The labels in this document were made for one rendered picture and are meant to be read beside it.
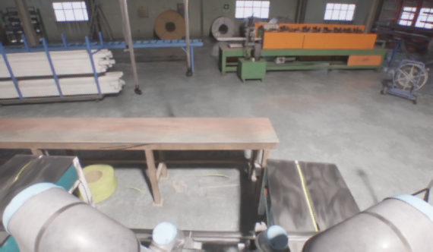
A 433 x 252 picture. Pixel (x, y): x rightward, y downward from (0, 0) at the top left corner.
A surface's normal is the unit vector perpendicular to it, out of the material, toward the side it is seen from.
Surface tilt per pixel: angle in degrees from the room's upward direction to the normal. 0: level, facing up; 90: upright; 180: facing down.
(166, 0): 90
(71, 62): 90
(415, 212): 5
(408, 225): 15
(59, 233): 31
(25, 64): 90
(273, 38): 90
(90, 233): 38
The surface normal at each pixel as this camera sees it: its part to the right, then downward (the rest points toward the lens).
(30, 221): -0.25, -0.48
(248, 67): 0.12, 0.51
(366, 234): -0.46, -0.76
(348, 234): -0.60, -0.74
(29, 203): -0.08, -0.76
